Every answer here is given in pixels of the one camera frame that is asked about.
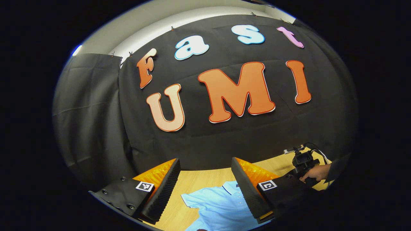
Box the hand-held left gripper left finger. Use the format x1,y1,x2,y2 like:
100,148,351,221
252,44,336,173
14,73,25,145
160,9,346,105
89,158,181,225

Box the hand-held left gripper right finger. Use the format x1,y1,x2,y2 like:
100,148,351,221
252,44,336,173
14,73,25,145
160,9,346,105
231,157,321,224

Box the light blue T-shirt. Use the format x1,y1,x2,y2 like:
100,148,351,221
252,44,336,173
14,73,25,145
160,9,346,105
180,181,257,231

